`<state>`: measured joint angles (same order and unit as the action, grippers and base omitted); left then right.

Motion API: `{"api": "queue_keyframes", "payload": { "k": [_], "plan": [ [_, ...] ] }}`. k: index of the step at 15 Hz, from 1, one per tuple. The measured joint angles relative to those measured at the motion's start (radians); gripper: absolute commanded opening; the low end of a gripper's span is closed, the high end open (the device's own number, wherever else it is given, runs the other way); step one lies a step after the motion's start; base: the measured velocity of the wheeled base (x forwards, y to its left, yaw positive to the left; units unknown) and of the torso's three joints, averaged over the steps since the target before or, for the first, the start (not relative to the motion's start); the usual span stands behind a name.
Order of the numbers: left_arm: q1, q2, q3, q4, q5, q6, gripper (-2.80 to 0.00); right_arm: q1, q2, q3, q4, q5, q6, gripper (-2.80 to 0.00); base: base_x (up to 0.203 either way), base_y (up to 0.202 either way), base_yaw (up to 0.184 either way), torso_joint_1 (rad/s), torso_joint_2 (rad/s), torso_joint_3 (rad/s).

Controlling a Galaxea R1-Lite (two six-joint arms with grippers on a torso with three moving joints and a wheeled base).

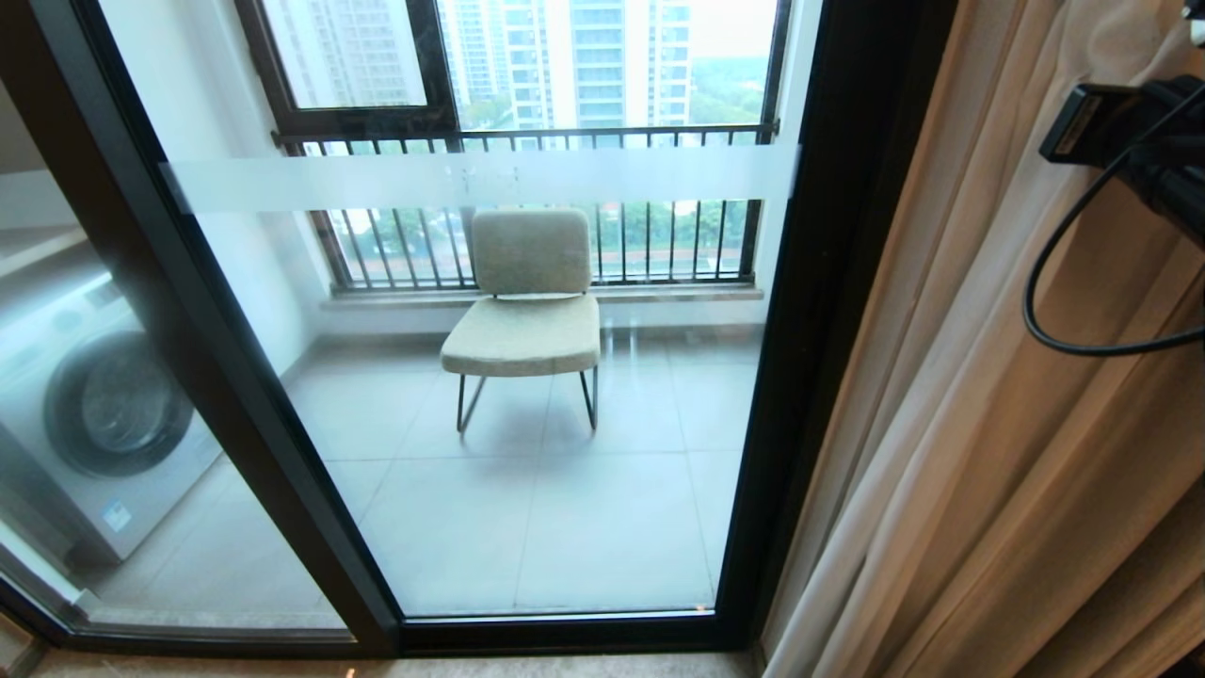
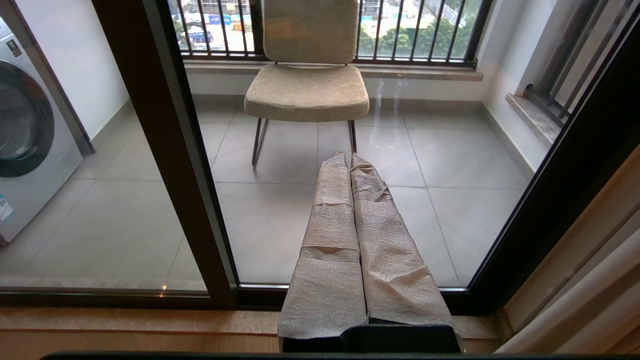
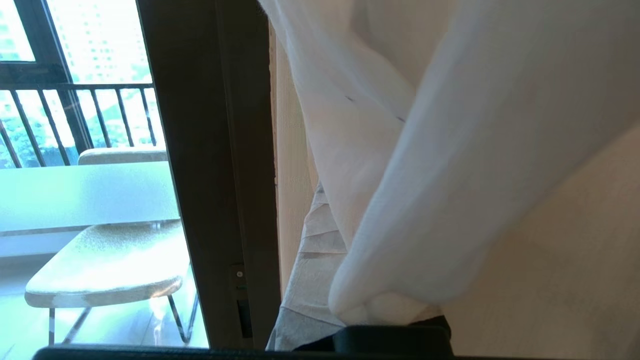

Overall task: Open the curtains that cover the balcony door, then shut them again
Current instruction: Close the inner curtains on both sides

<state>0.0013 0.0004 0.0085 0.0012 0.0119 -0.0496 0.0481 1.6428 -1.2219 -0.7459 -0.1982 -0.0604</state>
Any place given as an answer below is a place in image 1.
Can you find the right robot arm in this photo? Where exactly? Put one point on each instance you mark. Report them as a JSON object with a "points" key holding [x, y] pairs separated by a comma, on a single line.
{"points": [[1175, 179]]}

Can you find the black metal balcony railing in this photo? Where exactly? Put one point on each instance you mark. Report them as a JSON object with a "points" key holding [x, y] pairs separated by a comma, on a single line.
{"points": [[621, 254]]}

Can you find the black framed glass sliding door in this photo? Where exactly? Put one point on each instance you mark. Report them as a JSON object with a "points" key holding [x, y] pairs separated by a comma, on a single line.
{"points": [[828, 311]]}

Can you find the dark framed balcony window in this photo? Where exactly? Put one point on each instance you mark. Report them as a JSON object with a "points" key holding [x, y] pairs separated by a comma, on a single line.
{"points": [[377, 121]]}

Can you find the black framed glass door panel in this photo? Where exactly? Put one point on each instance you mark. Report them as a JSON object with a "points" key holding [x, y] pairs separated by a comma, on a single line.
{"points": [[56, 122]]}

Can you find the beige upholstered chair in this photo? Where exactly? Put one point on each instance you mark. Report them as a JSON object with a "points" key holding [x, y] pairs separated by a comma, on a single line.
{"points": [[527, 330]]}

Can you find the white high-rise building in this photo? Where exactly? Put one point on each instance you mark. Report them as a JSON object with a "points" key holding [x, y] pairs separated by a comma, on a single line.
{"points": [[574, 56], [348, 52]]}

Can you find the beige curtain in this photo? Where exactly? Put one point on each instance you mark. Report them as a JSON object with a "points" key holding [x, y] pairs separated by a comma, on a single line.
{"points": [[998, 490]]}

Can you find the white washing machine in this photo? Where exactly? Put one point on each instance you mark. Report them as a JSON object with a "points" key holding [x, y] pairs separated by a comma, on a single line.
{"points": [[113, 405]]}

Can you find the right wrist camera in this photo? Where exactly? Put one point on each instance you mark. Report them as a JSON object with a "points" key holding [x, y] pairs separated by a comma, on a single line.
{"points": [[1092, 122]]}

